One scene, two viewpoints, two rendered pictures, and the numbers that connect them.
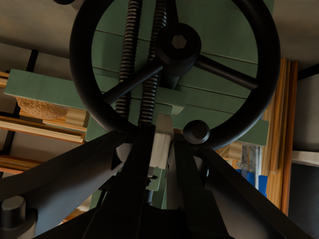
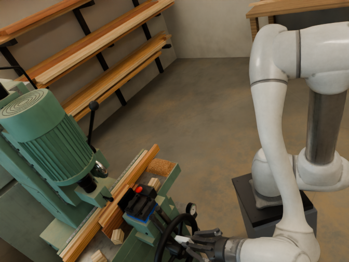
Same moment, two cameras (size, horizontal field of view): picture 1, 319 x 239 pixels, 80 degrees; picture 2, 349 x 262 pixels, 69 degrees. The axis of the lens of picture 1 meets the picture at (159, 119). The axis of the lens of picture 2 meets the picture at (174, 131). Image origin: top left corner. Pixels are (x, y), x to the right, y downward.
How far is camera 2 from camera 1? 0.90 m
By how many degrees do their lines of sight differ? 51
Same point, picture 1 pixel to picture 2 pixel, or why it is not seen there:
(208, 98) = (130, 255)
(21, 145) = (68, 22)
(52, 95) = (168, 181)
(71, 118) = (157, 182)
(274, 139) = not seen: outside the picture
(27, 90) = (174, 172)
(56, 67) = (104, 108)
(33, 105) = (168, 169)
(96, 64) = not seen: hidden behind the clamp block
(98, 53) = not seen: hidden behind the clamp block
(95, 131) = (165, 203)
